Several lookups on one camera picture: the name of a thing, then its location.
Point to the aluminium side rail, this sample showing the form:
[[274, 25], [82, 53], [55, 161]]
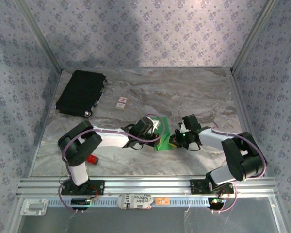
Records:
[[45, 121], [244, 109]]

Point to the orange label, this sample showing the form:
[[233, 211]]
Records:
[[162, 201]]

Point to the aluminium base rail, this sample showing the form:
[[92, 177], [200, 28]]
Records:
[[148, 185]]

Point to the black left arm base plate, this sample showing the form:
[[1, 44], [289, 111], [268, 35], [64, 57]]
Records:
[[99, 188]]

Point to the silver metal ball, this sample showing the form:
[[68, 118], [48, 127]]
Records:
[[87, 114]]

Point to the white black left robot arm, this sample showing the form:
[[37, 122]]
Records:
[[111, 139]]

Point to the black hard case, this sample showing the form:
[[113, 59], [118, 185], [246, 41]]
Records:
[[82, 92]]

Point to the aluminium frame post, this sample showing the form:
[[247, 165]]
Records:
[[253, 34], [40, 34]]

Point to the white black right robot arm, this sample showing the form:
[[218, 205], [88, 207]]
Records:
[[208, 137]]

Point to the white plastic bracket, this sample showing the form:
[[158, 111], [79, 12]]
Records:
[[34, 206]]

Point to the green cloth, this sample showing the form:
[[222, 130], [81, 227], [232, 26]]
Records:
[[165, 143]]

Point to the red bottle with silver cap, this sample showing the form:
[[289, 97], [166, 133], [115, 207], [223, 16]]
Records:
[[92, 159]]

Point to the newspaper wrapped roll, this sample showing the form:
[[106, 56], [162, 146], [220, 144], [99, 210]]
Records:
[[135, 201]]

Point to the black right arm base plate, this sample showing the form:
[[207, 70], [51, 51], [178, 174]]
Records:
[[196, 187]]

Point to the small red white card box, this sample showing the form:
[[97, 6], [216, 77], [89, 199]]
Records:
[[121, 102]]

